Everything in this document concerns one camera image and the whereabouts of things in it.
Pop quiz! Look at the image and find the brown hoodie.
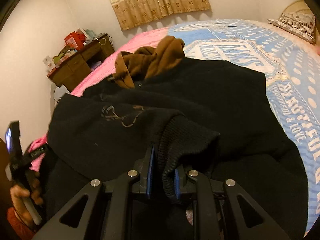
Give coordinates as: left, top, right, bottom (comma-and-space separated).
113, 36, 185, 89

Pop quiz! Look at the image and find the red sleeve forearm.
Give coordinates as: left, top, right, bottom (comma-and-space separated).
7, 207, 35, 240

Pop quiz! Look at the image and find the black hooded jacket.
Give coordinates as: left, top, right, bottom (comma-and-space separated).
40, 58, 308, 239

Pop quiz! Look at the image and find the patterned grey pillow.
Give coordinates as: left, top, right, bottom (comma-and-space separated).
268, 12, 316, 43

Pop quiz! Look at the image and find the cream bed headboard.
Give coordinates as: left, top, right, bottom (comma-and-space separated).
283, 0, 319, 45

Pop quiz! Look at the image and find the blue pink printed bedsheet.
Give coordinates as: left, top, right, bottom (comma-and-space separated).
30, 20, 319, 239

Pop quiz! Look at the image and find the brown wooden desk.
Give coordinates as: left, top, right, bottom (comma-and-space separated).
47, 34, 115, 92

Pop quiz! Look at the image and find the red gift bag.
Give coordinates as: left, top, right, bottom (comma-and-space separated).
65, 32, 86, 50

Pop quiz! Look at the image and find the white bag beside desk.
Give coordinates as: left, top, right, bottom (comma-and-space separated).
53, 85, 70, 107

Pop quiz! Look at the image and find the person's left hand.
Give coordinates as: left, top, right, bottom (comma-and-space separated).
10, 172, 43, 229

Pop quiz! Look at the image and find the white greeting card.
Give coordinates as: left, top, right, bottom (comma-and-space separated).
43, 56, 55, 72

